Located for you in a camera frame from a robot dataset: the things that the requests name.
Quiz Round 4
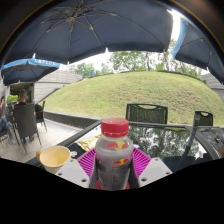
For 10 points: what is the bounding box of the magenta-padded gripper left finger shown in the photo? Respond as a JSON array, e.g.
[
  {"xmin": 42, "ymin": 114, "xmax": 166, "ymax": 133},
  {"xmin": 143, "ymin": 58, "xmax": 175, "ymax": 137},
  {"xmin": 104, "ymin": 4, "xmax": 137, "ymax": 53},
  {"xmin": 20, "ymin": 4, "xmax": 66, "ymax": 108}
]
[{"xmin": 54, "ymin": 148, "xmax": 100, "ymax": 190}]

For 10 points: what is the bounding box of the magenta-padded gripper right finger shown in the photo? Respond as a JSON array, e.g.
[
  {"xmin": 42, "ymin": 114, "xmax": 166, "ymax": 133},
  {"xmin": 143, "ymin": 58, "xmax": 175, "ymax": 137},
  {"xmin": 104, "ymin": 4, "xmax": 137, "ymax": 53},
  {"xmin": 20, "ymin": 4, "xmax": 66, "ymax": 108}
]
[{"xmin": 127, "ymin": 147, "xmax": 173, "ymax": 190}]

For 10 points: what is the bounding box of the red-capped drink bottle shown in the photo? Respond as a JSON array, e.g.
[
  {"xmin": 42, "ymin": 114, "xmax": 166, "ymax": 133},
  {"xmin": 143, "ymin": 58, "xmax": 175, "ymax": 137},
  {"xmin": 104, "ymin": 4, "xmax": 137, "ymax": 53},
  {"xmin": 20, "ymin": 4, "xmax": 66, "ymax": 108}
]
[{"xmin": 94, "ymin": 117, "xmax": 135, "ymax": 192}]

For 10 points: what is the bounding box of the pale yellow cup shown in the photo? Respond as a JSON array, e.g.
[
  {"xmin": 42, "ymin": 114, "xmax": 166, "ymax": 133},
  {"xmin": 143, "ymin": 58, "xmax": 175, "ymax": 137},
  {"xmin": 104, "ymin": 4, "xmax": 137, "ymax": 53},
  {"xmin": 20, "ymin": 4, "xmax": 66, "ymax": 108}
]
[{"xmin": 35, "ymin": 145, "xmax": 72, "ymax": 175}]

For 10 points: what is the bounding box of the grey metal pole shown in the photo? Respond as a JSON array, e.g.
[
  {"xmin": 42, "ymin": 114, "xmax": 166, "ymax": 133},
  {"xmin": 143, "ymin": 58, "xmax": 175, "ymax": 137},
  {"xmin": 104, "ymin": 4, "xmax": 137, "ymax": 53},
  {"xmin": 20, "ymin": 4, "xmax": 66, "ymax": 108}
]
[{"xmin": 178, "ymin": 113, "xmax": 202, "ymax": 168}]

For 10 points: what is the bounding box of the dark slatted patio chair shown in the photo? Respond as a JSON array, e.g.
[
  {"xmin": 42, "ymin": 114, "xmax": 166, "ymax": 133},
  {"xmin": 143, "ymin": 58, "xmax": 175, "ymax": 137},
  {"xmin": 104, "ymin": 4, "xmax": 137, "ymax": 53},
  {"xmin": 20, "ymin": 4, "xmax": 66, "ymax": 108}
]
[
  {"xmin": 194, "ymin": 110, "xmax": 214, "ymax": 127},
  {"xmin": 125, "ymin": 103, "xmax": 169, "ymax": 125}
]

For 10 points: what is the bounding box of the dark wicker chair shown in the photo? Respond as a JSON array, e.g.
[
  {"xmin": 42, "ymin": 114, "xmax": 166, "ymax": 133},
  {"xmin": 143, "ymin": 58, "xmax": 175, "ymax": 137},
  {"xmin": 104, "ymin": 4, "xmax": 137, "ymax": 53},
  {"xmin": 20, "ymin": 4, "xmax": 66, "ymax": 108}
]
[
  {"xmin": 12, "ymin": 103, "xmax": 43, "ymax": 154},
  {"xmin": 34, "ymin": 100, "xmax": 48, "ymax": 133}
]

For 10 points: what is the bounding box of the dark grey device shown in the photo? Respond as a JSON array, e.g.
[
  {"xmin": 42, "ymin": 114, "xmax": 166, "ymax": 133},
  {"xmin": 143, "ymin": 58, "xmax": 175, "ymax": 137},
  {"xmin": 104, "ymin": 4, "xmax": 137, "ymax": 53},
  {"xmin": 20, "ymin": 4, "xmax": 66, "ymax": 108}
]
[{"xmin": 184, "ymin": 124, "xmax": 224, "ymax": 161}]

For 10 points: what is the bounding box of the grey-roofed building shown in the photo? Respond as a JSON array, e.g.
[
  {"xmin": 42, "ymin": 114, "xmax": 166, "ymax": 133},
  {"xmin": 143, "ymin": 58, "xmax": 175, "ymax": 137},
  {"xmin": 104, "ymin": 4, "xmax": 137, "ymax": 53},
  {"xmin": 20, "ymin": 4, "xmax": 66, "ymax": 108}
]
[
  {"xmin": 9, "ymin": 69, "xmax": 84, "ymax": 104},
  {"xmin": 200, "ymin": 73, "xmax": 224, "ymax": 101}
]

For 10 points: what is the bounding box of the navy umbrella with blue band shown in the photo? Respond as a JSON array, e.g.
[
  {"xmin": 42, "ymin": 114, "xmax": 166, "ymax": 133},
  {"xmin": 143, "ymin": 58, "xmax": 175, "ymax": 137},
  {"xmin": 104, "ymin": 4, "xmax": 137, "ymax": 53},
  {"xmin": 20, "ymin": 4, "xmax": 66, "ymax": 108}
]
[
  {"xmin": 0, "ymin": 57, "xmax": 62, "ymax": 87},
  {"xmin": 171, "ymin": 18, "xmax": 224, "ymax": 84}
]

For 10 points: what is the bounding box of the large navy patio umbrella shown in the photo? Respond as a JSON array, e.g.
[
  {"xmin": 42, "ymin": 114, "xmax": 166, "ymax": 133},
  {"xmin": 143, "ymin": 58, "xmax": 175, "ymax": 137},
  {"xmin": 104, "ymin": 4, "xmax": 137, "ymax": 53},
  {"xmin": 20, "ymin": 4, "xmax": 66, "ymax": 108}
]
[{"xmin": 1, "ymin": 0, "xmax": 174, "ymax": 66}]

